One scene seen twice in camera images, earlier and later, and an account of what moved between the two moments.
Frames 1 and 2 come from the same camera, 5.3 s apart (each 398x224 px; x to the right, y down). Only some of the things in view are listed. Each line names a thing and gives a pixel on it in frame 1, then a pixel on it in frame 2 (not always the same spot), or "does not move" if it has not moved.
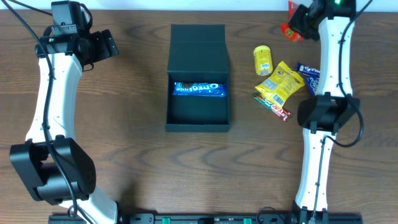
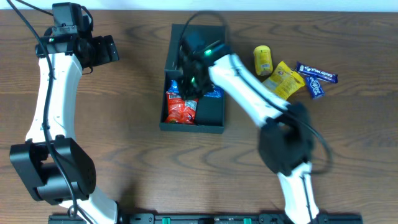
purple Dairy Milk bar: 306,70 does not move
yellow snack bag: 283,82 does not move
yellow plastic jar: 263,60 does not move
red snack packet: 287,32 → 179,110
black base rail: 224,218 does not move
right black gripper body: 298,20 → 189,90
